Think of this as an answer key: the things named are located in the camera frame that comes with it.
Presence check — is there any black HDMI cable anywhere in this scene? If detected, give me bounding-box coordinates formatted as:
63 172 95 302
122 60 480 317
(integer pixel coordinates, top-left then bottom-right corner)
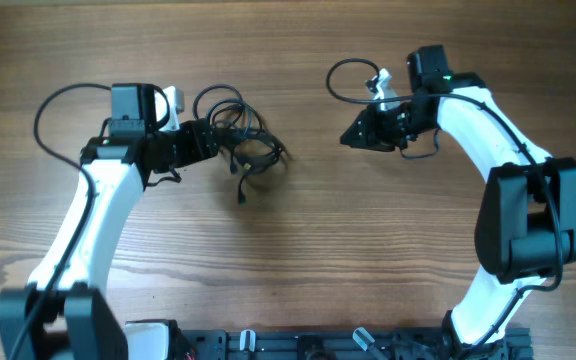
192 83 289 176

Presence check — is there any black USB cable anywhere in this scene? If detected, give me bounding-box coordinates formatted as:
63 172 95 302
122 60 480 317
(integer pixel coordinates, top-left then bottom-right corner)
228 149 284 205

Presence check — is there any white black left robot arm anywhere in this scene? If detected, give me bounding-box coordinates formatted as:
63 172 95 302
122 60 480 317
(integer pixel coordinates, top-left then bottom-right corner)
0 83 217 359

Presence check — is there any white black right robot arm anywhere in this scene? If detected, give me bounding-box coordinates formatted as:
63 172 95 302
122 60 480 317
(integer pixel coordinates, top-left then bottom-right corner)
340 45 576 351

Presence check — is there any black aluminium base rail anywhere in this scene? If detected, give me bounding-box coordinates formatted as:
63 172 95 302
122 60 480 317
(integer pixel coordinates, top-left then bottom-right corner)
167 327 534 360

